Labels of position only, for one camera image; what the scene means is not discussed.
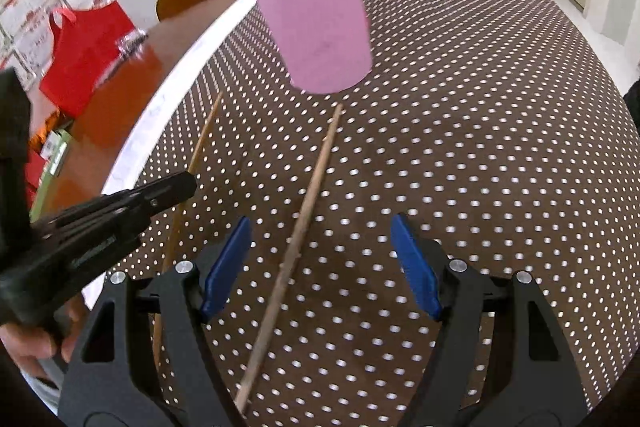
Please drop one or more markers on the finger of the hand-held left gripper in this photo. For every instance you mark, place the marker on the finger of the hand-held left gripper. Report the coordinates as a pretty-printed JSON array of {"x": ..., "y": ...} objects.
[
  {"x": 125, "y": 193},
  {"x": 150, "y": 204}
]

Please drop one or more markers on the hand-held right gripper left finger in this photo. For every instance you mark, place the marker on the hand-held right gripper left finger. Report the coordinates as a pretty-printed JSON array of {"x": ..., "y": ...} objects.
[{"x": 227, "y": 267}]

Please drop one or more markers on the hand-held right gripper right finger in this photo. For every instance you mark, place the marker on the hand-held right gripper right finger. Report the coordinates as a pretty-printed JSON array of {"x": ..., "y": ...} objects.
[{"x": 415, "y": 267}]

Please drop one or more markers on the wooden chopstick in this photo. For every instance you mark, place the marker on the wooden chopstick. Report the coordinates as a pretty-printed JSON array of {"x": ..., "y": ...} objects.
[
  {"x": 305, "y": 207},
  {"x": 203, "y": 137}
]

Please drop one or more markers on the pink paper cup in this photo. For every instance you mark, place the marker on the pink paper cup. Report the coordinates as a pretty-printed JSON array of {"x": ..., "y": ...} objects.
[{"x": 320, "y": 32}]

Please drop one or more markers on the person's left hand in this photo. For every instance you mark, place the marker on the person's left hand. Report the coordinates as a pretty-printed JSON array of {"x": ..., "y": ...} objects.
[{"x": 30, "y": 347}]

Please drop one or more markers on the green cardboard box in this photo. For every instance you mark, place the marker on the green cardboard box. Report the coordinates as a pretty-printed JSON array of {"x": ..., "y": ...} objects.
[{"x": 55, "y": 157}]

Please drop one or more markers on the red gift bag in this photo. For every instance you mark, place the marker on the red gift bag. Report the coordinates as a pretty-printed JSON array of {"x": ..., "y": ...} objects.
[{"x": 90, "y": 57}]

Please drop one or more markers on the brown polka dot tablecloth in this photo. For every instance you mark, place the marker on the brown polka dot tablecloth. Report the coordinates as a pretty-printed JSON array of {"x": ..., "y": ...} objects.
[{"x": 450, "y": 132}]

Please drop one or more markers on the small clear plastic packets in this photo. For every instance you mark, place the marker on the small clear plastic packets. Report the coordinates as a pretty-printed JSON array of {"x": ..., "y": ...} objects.
[{"x": 131, "y": 43}]

